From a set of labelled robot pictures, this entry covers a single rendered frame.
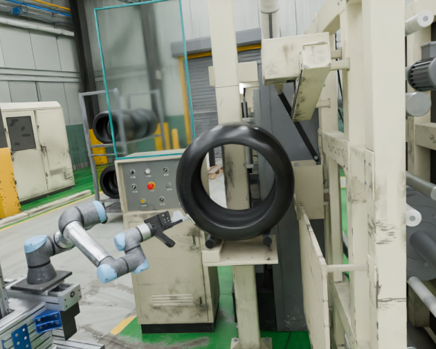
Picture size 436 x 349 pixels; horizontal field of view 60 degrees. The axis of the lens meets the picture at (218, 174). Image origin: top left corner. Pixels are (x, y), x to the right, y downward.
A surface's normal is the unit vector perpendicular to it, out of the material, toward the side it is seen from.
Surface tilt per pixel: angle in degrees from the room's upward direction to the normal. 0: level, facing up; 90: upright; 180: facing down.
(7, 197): 89
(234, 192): 90
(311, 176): 90
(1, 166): 90
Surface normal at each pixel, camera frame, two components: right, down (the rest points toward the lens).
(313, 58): -0.14, -0.12
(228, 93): -0.11, 0.18
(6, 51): 0.93, -0.02
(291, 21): -0.36, 0.20
